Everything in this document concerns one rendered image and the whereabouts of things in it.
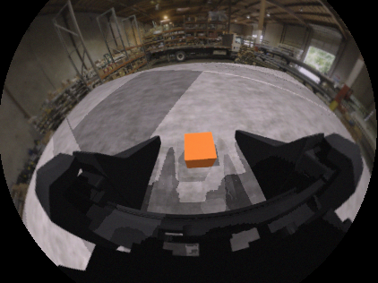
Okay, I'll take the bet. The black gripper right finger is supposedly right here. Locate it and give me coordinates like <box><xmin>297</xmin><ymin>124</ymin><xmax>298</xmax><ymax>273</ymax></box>
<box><xmin>235</xmin><ymin>130</ymin><xmax>324</xmax><ymax>200</ymax></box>

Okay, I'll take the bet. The orange block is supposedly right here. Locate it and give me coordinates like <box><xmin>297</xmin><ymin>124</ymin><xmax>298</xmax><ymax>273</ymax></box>
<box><xmin>185</xmin><ymin>132</ymin><xmax>216</xmax><ymax>168</ymax></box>

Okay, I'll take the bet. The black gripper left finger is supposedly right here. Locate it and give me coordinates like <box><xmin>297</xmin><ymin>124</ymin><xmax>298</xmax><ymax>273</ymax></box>
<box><xmin>73</xmin><ymin>136</ymin><xmax>161</xmax><ymax>210</ymax></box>

